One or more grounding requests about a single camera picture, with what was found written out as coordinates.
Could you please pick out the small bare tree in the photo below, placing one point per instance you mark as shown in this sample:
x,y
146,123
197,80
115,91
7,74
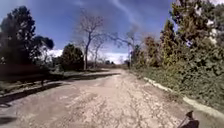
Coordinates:
x,y
96,50

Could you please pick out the tall bare tree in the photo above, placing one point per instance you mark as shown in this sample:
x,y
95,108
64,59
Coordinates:
x,y
87,43

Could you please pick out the worn grey dirt path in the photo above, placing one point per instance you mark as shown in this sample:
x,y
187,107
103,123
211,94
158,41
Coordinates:
x,y
110,100

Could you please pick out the dark round bush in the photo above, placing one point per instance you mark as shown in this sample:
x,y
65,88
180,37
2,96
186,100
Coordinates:
x,y
71,58

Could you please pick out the green conifer tree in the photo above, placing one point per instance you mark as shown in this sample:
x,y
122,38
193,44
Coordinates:
x,y
168,43

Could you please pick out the green ivy hedge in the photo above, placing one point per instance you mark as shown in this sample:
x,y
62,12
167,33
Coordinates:
x,y
200,73

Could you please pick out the pale stone kerb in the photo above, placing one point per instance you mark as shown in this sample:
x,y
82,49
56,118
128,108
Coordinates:
x,y
196,104

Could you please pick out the large green tree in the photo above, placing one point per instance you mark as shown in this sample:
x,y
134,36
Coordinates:
x,y
196,20

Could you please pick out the dark stone kerb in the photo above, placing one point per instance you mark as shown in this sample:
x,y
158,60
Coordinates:
x,y
20,95

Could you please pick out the large dark tree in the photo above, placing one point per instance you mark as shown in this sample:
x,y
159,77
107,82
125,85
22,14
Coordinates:
x,y
18,36

